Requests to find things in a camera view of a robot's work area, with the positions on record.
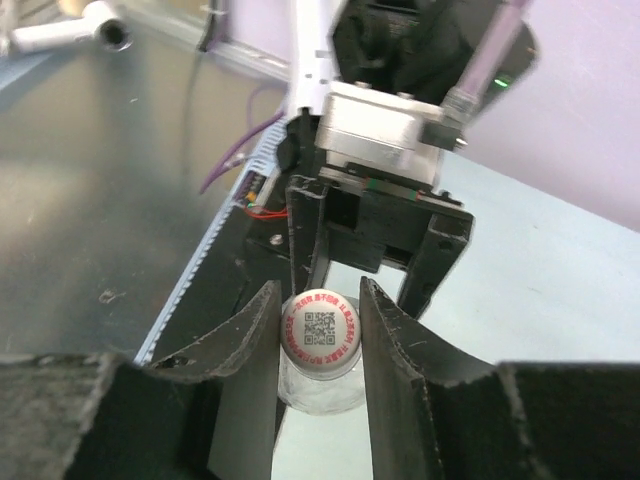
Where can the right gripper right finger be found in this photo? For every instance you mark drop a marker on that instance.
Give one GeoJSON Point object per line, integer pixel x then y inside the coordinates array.
{"type": "Point", "coordinates": [437, 412]}

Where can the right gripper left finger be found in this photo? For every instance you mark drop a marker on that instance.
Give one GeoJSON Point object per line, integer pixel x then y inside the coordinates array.
{"type": "Point", "coordinates": [207, 411]}

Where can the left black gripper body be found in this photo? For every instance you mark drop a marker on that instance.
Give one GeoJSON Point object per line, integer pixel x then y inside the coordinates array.
{"type": "Point", "coordinates": [372, 222]}

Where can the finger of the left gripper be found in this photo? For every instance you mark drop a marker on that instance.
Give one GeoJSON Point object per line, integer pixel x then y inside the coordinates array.
{"type": "Point", "coordinates": [445, 240]}
{"type": "Point", "coordinates": [308, 237]}

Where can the large clear unlabeled bottle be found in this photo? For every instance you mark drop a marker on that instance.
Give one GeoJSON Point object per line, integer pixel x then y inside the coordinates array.
{"type": "Point", "coordinates": [321, 397]}

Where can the white bottle cap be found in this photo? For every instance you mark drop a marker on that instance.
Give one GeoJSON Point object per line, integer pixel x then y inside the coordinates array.
{"type": "Point", "coordinates": [321, 333]}

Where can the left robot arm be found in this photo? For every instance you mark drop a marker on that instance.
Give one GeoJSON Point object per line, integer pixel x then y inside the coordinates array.
{"type": "Point", "coordinates": [459, 55]}

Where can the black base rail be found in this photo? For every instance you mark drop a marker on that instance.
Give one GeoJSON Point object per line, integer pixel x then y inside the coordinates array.
{"type": "Point", "coordinates": [238, 255]}

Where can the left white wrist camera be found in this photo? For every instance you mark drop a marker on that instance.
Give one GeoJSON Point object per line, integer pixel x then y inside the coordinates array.
{"type": "Point", "coordinates": [364, 127]}

